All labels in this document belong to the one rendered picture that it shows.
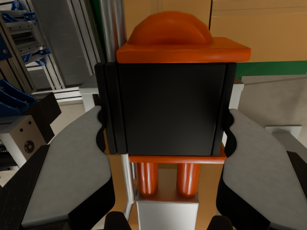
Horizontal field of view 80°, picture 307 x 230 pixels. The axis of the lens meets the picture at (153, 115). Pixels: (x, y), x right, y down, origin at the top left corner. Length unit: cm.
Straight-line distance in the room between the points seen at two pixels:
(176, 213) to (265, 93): 151
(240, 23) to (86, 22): 80
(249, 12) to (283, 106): 108
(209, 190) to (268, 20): 66
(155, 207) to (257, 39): 79
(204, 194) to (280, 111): 127
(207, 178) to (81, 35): 100
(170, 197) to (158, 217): 3
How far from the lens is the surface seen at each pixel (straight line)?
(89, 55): 122
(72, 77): 132
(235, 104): 90
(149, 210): 21
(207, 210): 74
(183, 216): 22
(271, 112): 178
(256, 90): 162
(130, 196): 19
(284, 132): 193
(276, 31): 92
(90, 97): 88
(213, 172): 60
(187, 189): 19
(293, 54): 98
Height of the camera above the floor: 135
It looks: 60 degrees down
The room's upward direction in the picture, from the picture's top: 176 degrees counter-clockwise
